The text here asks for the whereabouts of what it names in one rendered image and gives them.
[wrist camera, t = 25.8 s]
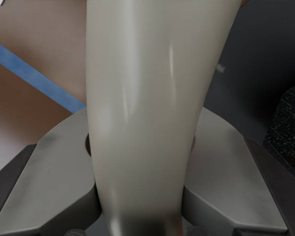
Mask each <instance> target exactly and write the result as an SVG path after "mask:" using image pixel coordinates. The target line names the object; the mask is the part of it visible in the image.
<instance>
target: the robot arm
mask: <svg viewBox="0 0 295 236"><path fill-rule="evenodd" d="M101 213H102V209H101V205H100V201H99V197H98V192H97V187H96V181H95V176H94V170H93V164H92V158H91V150H90V142H89V128H88V115H87V106H86V107H84V108H82V109H81V110H79V111H78V112H76V113H75V114H73V115H71V116H70V117H68V118H66V119H65V120H63V121H62V122H60V123H59V124H58V125H56V126H55V127H54V128H52V129H51V130H50V131H49V132H48V133H47V134H46V135H45V136H44V137H42V138H41V139H40V140H39V141H38V143H37V144H31V145H27V146H26V147H25V148H24V149H23V150H22V151H21V152H20V153H19V154H17V155H16V156H15V157H14V158H13V159H12V160H11V161H10V162H9V163H8V164H7V165H6V166H4V167H3V168H2V169H1V170H0V236H86V233H85V230H86V229H87V228H88V227H90V226H91V225H92V224H93V223H94V222H95V221H97V220H98V218H99V217H100V215H101ZM181 215H182V216H183V217H184V218H185V219H186V220H187V221H188V222H189V223H190V224H192V225H193V226H192V227H189V228H188V230H187V232H186V234H185V236H295V177H294V176H293V175H292V174H291V173H290V172H289V171H288V170H287V169H286V168H284V167H283V166H282V165H281V164H280V163H279V162H278V161H277V160H276V159H275V158H274V157H273V156H271V155H270V154H269V153H268V152H267V151H266V150H265V149H264V148H263V147H262V146H261V145H260V144H258V143H257V142H256V141H255V140H254V139H250V138H244V137H243V136H242V135H241V134H240V133H239V131H238V130H236V129H235V128H234V127H233V126H232V125H231V124H230V123H228V122H227V121H226V120H224V119H223V118H221V117H220V116H218V115H216V114H215V113H213V112H211V111H210V110H208V109H206V108H205V107H203V108H202V111H201V114H200V118H199V121H198V124H197V128H196V132H195V135H194V139H193V142H192V147H191V151H190V155H189V160H188V164H187V169H186V174H185V180H184V188H183V196H182V207H181Z"/></svg>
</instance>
